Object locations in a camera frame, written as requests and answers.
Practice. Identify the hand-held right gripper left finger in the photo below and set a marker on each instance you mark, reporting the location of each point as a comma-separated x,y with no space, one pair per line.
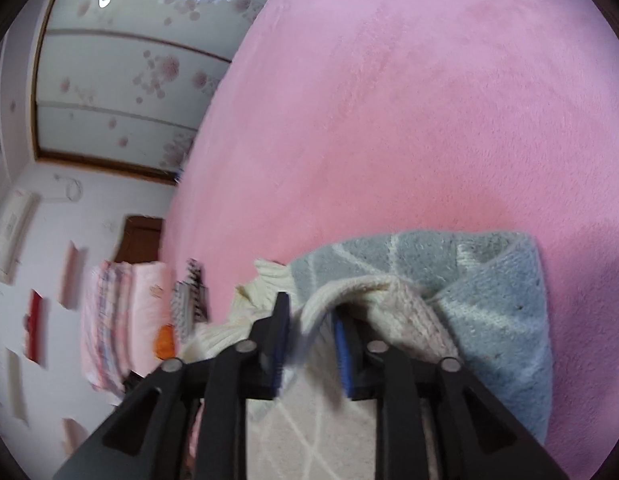
279,340

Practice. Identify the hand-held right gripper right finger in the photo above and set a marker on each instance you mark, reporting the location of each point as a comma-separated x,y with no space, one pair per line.
345,355

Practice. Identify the diamond pattern knit sweater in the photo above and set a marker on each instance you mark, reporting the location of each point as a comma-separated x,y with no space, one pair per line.
489,300

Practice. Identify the black white striped garment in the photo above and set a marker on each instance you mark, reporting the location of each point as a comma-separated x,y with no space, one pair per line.
189,300

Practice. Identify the folded striped pink blanket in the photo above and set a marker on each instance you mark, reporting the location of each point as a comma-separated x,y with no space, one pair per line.
106,325

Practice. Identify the dark wooden headboard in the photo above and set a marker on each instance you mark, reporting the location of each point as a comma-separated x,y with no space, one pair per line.
139,237

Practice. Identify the pink fleece bed blanket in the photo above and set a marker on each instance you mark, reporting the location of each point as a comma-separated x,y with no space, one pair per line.
389,110

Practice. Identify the white air conditioner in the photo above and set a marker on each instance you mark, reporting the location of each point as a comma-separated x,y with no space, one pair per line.
11,235

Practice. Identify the floral sliding door wardrobe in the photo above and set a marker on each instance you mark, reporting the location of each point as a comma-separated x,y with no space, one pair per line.
114,90

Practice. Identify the pink wall shelf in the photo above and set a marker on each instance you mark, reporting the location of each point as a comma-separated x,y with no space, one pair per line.
16,385
74,435
73,275

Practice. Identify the red wall shelf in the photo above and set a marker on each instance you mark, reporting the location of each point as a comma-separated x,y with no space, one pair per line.
35,327

